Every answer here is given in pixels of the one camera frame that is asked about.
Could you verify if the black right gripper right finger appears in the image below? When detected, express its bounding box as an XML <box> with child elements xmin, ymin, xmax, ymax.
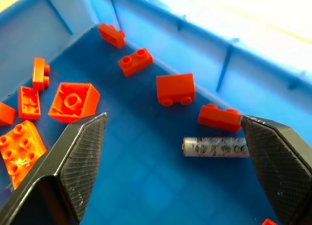
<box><xmin>240</xmin><ymin>114</ymin><xmax>312</xmax><ymax>225</ymax></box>

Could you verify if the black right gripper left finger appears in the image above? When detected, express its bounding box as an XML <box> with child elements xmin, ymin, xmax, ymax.
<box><xmin>0</xmin><ymin>112</ymin><xmax>109</xmax><ymax>225</ymax></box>

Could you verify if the blue plastic bin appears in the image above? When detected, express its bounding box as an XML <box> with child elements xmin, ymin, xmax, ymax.
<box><xmin>0</xmin><ymin>0</ymin><xmax>312</xmax><ymax>225</ymax></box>

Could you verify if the long orange eight-stud brick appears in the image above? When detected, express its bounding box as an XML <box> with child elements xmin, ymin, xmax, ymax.
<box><xmin>0</xmin><ymin>120</ymin><xmax>47</xmax><ymax>191</ymax></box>

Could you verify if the silver printed battery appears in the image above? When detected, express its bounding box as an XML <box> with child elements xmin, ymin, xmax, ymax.
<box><xmin>182</xmin><ymin>136</ymin><xmax>250</xmax><ymax>158</ymax></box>

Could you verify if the square orange four-stud brick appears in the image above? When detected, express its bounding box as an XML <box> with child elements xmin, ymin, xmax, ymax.
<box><xmin>48</xmin><ymin>82</ymin><xmax>101</xmax><ymax>124</ymax></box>

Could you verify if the small orange two-stud brick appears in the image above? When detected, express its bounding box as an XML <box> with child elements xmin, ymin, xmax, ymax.
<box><xmin>197</xmin><ymin>103</ymin><xmax>242</xmax><ymax>133</ymax></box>
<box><xmin>18</xmin><ymin>85</ymin><xmax>41</xmax><ymax>120</ymax></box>
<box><xmin>117</xmin><ymin>48</ymin><xmax>154</xmax><ymax>78</ymax></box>
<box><xmin>156</xmin><ymin>73</ymin><xmax>196</xmax><ymax>106</ymax></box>
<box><xmin>97</xmin><ymin>22</ymin><xmax>126</xmax><ymax>50</ymax></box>
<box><xmin>32</xmin><ymin>57</ymin><xmax>51</xmax><ymax>92</ymax></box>

